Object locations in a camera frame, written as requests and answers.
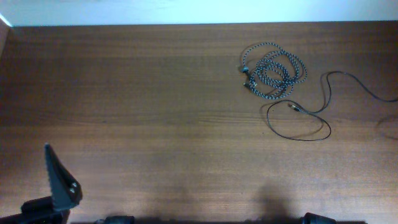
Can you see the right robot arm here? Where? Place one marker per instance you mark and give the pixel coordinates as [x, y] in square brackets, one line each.
[311, 218]

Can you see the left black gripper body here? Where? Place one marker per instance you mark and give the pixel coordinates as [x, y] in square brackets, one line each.
[38, 205]

